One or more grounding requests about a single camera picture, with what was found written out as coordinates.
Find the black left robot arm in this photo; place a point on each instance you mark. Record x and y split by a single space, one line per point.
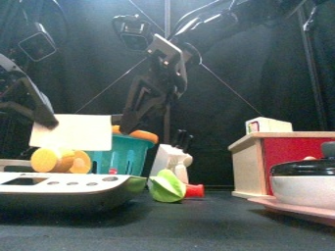
8 32

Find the teal basket orange rim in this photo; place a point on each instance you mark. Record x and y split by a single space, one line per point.
126 153

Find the grey vertical frame pole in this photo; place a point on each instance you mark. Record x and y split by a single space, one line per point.
167 13

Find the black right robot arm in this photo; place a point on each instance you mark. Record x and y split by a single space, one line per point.
244 13

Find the white toy knife block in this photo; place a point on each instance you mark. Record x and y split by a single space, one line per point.
163 160

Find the small white toy vegetable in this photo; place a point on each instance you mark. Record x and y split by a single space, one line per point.
183 170

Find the small white box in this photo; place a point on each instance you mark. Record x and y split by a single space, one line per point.
272 125

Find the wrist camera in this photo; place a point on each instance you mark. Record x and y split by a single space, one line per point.
132 32
36 46

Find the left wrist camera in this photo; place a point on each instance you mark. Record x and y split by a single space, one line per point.
36 46

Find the yellow toy corn tip half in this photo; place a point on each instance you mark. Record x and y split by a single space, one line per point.
45 160

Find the yellow toy corn stem half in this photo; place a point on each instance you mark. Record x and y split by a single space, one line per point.
83 161

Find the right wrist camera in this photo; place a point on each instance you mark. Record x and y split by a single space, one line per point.
132 32

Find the dark side frame post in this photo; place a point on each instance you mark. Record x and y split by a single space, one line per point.
311 65

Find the pink tray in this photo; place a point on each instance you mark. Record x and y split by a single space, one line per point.
304 214

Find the white bowl with black lid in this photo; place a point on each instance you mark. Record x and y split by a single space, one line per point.
300 189

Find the wooden toy stove red front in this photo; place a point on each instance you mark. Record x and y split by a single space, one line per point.
248 163

